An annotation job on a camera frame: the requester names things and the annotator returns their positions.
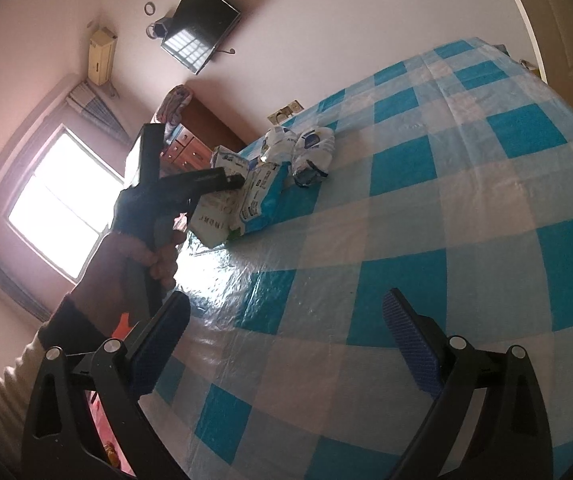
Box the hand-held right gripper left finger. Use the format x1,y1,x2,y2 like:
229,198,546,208
20,291,192,480

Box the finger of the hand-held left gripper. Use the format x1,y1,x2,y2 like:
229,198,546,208
124,123,166,192
159,167,246,199

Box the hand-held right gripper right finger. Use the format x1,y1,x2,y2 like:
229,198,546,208
383,287,555,480

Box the white printed carton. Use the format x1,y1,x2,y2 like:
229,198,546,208
189,191,241,250

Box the white and dark blue carton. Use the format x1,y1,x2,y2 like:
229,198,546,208
230,160,287,238

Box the white and blue milk pouch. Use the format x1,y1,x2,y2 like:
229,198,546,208
293,129,336,162

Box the person's left forearm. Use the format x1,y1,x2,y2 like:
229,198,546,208
0,294,132,480

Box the person's left hand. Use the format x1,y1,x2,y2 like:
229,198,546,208
73,215,188,332

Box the white printed packet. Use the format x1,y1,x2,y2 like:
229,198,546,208
210,146,250,173

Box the orange board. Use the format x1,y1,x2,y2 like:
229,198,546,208
115,311,140,337

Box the brown wooden cabinet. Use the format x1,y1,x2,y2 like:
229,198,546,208
159,97,247,171

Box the folded quilts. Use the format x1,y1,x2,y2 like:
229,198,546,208
155,85,193,126

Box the striped curtain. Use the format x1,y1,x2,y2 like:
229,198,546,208
69,82,134,143

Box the white plastic pouch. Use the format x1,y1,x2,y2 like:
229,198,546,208
261,126,295,162

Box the window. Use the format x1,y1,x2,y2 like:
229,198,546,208
6,127,127,283

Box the pink bed sheet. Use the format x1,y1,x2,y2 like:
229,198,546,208
84,385,134,480

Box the beige air conditioner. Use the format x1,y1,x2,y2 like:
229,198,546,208
88,27,118,86

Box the blue white checked tablecloth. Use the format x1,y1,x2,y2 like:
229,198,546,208
154,37,573,480

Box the white radiator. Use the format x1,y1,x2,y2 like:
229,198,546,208
0,242,50,321

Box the wall television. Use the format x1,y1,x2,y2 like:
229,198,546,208
160,0,242,76

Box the white door frame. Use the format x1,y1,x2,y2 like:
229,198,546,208
491,0,556,88

